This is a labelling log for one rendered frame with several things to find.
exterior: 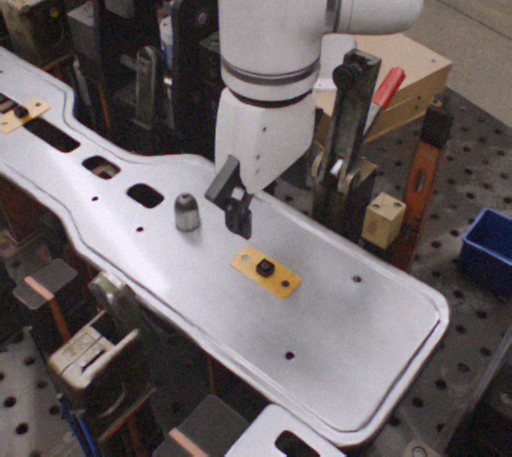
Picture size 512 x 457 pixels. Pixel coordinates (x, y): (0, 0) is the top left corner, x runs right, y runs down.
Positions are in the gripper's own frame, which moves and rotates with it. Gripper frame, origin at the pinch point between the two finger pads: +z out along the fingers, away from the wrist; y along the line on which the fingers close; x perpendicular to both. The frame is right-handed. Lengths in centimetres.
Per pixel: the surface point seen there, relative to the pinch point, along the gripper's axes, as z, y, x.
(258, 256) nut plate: 11.8, -1.1, -1.9
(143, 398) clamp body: 19.2, 18.3, -2.7
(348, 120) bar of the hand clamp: -1.4, -15.0, 0.1
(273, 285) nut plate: 11.8, 1.1, 2.1
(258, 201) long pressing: 12.2, -8.5, -7.9
